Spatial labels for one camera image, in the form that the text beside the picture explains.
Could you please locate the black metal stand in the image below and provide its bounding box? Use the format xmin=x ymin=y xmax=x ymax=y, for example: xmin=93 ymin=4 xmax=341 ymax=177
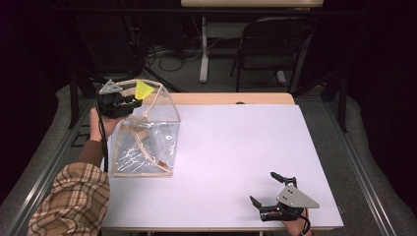
xmin=291 ymin=70 xmax=349 ymax=134
xmin=67 ymin=65 xmax=99 ymax=130

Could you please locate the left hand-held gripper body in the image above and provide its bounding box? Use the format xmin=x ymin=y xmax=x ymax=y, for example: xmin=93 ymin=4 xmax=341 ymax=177
xmin=97 ymin=79 xmax=134 ymax=119

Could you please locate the yellow shuttlecock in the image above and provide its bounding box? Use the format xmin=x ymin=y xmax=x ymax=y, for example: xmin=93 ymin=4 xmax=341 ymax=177
xmin=135 ymin=79 xmax=156 ymax=101

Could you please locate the white table mat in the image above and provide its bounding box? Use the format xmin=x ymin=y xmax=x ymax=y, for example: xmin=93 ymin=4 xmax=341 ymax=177
xmin=101 ymin=103 xmax=344 ymax=230

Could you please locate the beige table with white legs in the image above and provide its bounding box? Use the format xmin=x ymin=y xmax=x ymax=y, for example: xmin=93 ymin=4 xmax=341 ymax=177
xmin=180 ymin=0 xmax=325 ymax=85

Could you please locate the clear bag with beige trim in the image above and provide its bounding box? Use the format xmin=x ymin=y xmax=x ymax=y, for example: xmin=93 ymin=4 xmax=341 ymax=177
xmin=111 ymin=78 xmax=182 ymax=178

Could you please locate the aluminium floor rail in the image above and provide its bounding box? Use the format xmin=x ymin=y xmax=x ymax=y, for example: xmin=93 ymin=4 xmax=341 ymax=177
xmin=4 ymin=97 xmax=99 ymax=236
xmin=323 ymin=97 xmax=399 ymax=236

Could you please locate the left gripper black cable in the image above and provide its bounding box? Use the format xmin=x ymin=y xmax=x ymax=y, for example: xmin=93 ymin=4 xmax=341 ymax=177
xmin=95 ymin=101 xmax=110 ymax=174

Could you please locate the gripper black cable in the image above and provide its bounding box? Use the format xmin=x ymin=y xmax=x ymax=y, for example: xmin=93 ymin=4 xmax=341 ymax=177
xmin=278 ymin=206 xmax=313 ymax=236
xmin=95 ymin=101 xmax=110 ymax=174

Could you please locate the person's left hand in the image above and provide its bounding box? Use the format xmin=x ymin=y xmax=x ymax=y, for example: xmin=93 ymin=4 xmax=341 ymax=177
xmin=89 ymin=107 xmax=128 ymax=143

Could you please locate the black folding chair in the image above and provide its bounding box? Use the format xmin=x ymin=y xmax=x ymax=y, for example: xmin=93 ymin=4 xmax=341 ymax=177
xmin=229 ymin=16 xmax=314 ymax=93

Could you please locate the bundle of floor cables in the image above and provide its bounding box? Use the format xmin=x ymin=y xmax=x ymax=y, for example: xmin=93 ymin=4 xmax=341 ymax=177
xmin=144 ymin=16 xmax=224 ymax=73

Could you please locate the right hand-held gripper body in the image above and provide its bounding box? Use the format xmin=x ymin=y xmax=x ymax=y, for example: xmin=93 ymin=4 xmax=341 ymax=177
xmin=259 ymin=176 xmax=321 ymax=222

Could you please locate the person's right hand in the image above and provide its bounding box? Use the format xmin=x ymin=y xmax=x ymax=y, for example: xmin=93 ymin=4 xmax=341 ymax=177
xmin=281 ymin=209 xmax=311 ymax=236

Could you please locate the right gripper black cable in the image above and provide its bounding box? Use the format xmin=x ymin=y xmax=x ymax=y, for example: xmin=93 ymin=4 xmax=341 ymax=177
xmin=278 ymin=206 xmax=313 ymax=236

